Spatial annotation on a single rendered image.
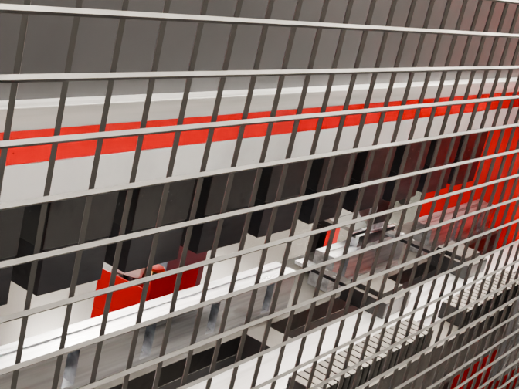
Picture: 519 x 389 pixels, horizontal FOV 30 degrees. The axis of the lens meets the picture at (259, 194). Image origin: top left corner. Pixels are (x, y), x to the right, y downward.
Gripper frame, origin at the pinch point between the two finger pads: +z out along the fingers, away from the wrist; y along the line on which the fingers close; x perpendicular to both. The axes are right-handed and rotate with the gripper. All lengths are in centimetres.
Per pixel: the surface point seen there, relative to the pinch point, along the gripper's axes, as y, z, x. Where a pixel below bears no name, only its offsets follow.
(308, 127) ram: -48, -52, 9
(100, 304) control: 4.0, 2.9, 5.1
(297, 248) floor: 87, 56, -271
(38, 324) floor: 103, 60, -85
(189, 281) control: -10.8, -3.9, -11.3
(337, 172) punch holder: -48, -41, -9
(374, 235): -46, -20, -44
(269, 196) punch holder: -46, -38, 17
